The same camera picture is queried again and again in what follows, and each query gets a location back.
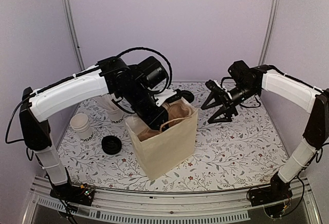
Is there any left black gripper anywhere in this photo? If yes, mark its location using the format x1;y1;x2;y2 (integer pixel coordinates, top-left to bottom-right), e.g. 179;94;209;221
120;82;170;133

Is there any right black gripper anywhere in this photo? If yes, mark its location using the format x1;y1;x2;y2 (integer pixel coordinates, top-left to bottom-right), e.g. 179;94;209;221
202;82;259;124

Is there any brown cardboard cup carrier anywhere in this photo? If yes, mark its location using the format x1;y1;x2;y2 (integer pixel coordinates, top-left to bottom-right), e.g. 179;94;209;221
137;103;192;141

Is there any beige paper takeout bag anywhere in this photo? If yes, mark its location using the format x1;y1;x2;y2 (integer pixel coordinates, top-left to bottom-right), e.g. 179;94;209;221
125;98;198;180

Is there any stack of white paper cups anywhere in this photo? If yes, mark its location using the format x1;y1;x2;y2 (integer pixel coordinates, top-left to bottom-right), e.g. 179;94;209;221
70;113;94;142

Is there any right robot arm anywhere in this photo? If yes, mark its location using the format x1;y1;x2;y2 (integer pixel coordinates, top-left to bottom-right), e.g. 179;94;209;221
201;60;328;201

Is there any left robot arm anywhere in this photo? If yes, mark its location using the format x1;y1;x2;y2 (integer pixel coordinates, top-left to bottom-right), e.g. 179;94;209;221
14;47;172;200

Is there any white cup holding straws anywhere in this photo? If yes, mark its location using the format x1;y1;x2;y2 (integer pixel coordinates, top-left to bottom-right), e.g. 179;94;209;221
106;108;124;124

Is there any bundle of wrapped white straws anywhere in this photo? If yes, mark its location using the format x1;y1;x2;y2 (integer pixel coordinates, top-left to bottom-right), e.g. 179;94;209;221
101;95;117;111

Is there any stack of black lids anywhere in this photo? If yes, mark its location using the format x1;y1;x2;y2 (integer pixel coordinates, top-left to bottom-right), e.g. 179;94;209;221
101;135;122;155

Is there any floral patterned table mat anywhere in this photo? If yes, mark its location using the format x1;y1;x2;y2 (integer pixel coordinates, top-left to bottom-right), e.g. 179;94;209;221
58;98;287;192

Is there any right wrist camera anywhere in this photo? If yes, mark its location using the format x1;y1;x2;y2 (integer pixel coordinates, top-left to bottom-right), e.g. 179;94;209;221
205;80;227;96

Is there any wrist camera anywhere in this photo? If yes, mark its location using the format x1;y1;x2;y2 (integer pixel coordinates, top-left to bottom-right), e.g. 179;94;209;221
154;88;182;107
205;80;227;96

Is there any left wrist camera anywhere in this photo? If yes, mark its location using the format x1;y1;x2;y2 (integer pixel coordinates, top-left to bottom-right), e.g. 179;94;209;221
154;88;182;107

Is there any front aluminium rail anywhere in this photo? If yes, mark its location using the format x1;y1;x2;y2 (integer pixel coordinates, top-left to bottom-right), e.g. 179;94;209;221
22;177;322;223

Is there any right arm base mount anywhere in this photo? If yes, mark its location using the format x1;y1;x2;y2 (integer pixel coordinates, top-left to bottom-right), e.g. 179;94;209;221
246;173;293;207

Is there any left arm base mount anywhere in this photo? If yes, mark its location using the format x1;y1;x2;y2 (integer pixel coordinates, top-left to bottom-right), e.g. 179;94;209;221
49;179;95;206

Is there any right metal frame post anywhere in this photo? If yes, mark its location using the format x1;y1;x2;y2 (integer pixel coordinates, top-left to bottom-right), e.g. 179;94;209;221
258;0;280;65

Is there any metal frame post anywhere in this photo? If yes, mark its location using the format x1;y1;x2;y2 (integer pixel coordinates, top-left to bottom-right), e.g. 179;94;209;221
258;0;280;65
62;0;85;71

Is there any left metal frame post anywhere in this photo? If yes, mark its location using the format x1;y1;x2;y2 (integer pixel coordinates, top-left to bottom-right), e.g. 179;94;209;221
62;0;85;71

